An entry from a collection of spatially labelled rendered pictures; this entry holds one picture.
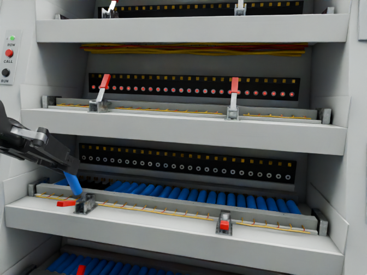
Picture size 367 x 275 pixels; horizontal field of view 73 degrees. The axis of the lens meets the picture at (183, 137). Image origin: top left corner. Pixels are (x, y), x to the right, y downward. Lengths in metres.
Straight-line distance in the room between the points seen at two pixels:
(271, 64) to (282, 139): 0.29
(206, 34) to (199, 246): 0.38
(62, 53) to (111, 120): 0.28
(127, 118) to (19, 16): 0.34
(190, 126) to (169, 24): 0.20
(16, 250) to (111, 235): 0.24
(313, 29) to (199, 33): 0.20
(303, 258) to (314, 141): 0.18
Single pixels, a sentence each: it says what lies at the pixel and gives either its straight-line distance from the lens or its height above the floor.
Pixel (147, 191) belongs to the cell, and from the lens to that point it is 0.55.
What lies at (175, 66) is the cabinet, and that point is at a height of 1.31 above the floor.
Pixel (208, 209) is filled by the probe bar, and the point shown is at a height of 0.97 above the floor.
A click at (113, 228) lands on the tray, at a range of 0.49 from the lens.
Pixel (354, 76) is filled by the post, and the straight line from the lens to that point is 0.49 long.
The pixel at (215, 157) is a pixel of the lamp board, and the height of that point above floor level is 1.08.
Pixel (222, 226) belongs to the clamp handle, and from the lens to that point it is 0.38.
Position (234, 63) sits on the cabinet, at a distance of 0.68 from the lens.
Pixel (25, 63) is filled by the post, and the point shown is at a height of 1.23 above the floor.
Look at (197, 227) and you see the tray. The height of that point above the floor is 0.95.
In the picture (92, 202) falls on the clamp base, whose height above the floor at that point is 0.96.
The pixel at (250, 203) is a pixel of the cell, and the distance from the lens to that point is 0.53.
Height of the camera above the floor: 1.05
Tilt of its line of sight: 6 degrees up
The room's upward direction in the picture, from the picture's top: 5 degrees clockwise
